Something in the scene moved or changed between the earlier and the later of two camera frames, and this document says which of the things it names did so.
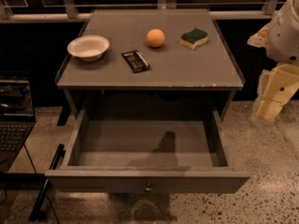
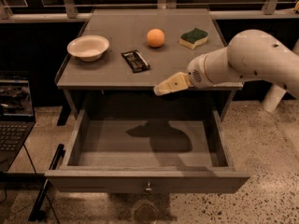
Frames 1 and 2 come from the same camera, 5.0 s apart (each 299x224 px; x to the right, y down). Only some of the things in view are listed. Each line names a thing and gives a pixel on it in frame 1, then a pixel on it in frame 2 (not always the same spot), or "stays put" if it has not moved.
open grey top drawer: [144, 151] stays put
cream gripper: [284, 37] → [196, 73]
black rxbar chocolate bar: [135, 61] stays put
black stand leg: [37, 213] stays put
